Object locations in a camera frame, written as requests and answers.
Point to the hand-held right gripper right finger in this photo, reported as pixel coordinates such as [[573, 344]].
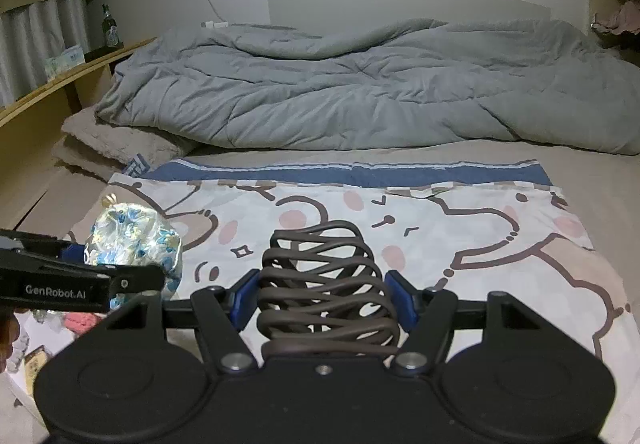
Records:
[[400, 296]]

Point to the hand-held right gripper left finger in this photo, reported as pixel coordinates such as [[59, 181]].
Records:
[[245, 299]]

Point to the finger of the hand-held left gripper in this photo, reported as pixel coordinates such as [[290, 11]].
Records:
[[75, 254], [137, 280]]

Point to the blue floral pouch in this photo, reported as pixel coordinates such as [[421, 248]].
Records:
[[130, 234]]

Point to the white cardboard box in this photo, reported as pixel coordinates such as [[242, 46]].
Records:
[[15, 386]]

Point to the person's left hand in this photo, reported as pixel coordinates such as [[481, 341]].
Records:
[[7, 344]]

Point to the pink knitted doll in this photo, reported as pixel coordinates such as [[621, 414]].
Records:
[[82, 323]]

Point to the blue patterned cloth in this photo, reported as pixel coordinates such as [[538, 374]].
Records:
[[136, 166]]

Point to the cartoon printed blanket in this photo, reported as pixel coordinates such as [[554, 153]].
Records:
[[500, 249]]

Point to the beige fuzzy blanket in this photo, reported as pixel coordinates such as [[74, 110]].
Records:
[[110, 134]]

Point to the wooden side shelf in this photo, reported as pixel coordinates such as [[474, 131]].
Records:
[[30, 124]]

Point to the tissue pack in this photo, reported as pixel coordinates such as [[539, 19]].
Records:
[[64, 61]]

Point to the grey curtain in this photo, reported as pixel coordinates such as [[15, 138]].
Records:
[[40, 44]]

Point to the grey duvet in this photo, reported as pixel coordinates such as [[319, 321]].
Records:
[[350, 84]]

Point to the green glass bottle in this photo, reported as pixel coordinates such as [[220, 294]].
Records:
[[112, 31]]

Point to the beige bed sheet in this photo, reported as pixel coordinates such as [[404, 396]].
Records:
[[600, 184]]

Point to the white charger plug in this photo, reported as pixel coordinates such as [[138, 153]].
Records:
[[215, 24]]

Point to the white headboard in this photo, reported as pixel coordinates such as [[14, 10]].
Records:
[[400, 4]]

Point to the pink clothes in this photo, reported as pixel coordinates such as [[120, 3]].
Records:
[[622, 19]]

